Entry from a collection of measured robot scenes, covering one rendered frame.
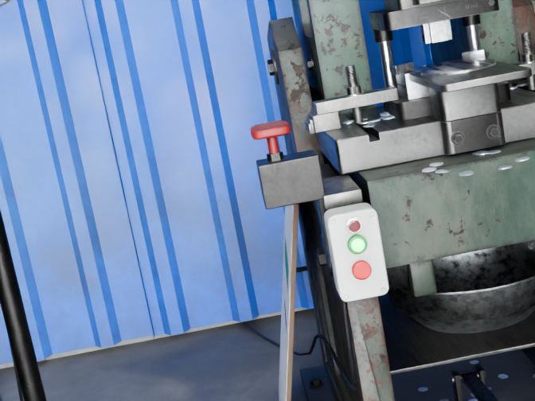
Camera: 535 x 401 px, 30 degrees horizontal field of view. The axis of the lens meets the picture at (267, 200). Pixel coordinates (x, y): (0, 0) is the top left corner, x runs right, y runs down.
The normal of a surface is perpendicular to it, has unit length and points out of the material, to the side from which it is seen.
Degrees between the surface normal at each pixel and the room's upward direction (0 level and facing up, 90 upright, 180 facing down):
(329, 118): 90
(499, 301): 105
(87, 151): 90
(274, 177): 90
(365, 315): 90
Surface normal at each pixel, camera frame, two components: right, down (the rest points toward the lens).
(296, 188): 0.07, 0.19
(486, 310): -0.03, 0.47
